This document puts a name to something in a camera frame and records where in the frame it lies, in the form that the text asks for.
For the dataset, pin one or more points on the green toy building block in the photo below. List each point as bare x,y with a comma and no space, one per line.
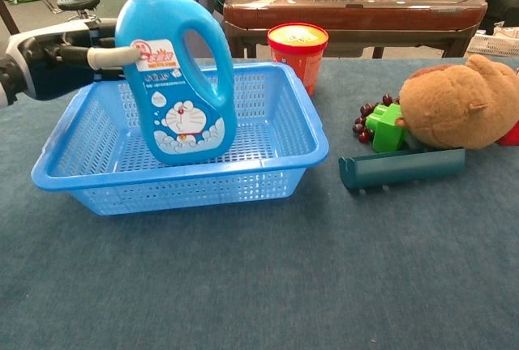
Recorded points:
385,131

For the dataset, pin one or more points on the teal felt table mat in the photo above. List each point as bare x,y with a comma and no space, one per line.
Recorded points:
259,277

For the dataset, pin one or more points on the red instant noodle cup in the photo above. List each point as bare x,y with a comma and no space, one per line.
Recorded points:
298,62

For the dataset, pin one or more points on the teal mahjong tile rack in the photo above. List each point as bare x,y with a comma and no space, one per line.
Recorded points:
405,167

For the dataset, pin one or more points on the white plastic mesh basket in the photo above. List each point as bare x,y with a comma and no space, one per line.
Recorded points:
492,46

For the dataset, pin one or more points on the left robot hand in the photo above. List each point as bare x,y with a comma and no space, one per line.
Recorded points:
44,46

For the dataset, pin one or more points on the black round stool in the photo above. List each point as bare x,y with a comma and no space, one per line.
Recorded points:
79,1

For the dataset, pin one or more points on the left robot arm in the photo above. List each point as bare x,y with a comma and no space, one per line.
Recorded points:
3,82

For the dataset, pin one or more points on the brown mahjong table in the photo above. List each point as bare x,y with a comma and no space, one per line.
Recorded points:
365,18

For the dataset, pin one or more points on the blue detergent bottle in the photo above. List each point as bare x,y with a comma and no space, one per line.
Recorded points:
182,131

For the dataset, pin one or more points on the dark red grape bunch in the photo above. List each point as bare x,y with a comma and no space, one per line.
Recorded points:
367,109

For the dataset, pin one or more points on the blue plastic perforated basket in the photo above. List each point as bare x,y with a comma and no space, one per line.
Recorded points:
182,188

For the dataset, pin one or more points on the brown plush bear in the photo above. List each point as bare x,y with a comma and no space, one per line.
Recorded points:
454,107

